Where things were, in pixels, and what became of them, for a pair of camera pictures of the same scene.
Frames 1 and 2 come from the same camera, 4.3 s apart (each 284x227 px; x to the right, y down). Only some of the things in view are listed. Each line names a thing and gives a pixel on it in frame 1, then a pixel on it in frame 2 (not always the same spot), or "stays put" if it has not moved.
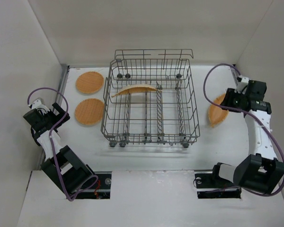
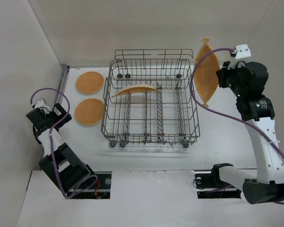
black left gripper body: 32,119 stays put
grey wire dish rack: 148,98 stays put
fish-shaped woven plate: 141,88 stays put
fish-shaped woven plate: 216,113 -> 206,79
